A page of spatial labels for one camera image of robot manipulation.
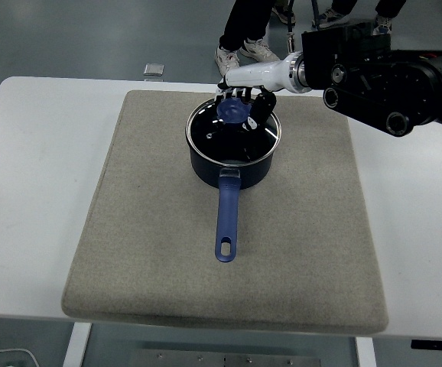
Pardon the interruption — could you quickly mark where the person with brown shoe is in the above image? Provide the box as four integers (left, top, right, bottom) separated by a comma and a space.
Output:
271, 0, 297, 25

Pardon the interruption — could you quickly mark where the beige fabric mat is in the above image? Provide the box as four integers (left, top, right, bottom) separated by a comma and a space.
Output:
60, 89, 390, 339

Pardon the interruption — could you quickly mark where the white table leg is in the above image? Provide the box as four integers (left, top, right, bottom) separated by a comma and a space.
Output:
354, 336, 377, 367
63, 323, 92, 367

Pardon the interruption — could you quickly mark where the dark blue long-handled pot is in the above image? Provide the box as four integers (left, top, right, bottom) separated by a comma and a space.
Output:
187, 141, 275, 264

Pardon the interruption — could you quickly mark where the white rounded object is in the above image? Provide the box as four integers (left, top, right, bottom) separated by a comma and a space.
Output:
0, 348, 37, 367

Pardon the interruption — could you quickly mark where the grey metal plate with screws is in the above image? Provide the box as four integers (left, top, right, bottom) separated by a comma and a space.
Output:
130, 348, 323, 367

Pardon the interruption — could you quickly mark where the glass lid with blue knob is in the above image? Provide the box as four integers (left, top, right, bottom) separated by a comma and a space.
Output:
184, 97, 283, 166

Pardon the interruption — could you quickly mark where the person with white shoes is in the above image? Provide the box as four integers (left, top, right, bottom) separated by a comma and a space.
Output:
215, 0, 282, 77

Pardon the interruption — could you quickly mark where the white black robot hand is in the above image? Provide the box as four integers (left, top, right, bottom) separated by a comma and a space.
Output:
213, 52, 293, 133

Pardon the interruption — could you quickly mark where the person with grey sneakers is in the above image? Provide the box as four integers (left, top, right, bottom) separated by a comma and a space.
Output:
311, 0, 408, 36

